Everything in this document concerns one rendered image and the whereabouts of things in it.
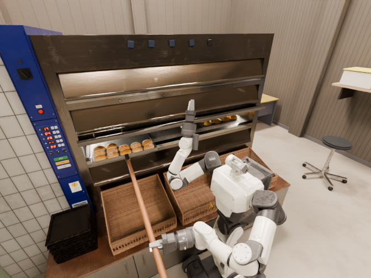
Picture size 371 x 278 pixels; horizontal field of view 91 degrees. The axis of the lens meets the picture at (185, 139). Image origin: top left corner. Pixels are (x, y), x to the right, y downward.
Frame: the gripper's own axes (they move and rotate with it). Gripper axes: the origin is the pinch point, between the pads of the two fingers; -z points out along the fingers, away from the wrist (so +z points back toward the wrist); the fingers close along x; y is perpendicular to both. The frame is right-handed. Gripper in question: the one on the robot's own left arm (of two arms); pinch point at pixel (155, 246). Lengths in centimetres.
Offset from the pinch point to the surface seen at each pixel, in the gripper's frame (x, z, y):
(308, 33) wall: -93, 354, 293
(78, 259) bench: 63, -59, 43
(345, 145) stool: 46, 282, 99
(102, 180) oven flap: 26, -38, 87
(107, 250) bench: 63, -38, 44
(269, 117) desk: 96, 332, 314
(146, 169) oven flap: 26, 1, 93
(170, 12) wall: -139, 116, 521
